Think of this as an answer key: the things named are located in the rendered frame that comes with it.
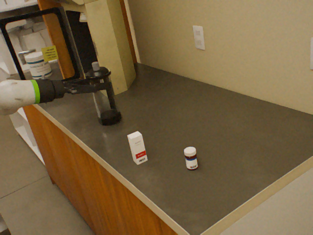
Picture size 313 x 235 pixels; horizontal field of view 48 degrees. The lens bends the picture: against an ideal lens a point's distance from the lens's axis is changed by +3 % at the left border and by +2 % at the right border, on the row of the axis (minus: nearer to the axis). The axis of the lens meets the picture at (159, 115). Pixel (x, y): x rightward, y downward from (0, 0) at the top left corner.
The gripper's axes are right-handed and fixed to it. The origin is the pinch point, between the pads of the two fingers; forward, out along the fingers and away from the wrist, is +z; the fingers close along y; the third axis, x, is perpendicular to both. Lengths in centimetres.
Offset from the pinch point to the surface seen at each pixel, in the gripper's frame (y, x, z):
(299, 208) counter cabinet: -79, 28, 30
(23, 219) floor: 100, 119, -16
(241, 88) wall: -26, 4, 59
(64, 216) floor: 79, 114, 6
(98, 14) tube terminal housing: 25.2, -26.5, 12.7
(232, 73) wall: -22, -2, 57
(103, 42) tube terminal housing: 25.2, -13.3, 14.9
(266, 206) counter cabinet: -79, 21, 14
